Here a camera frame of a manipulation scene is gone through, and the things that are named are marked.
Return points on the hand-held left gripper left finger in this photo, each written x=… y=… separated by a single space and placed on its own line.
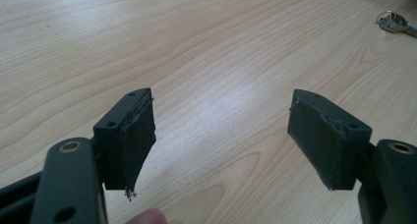
x=126 y=142

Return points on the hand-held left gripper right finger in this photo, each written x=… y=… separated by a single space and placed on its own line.
x=324 y=142

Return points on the silver metal key bunch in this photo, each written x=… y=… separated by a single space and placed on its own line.
x=396 y=23

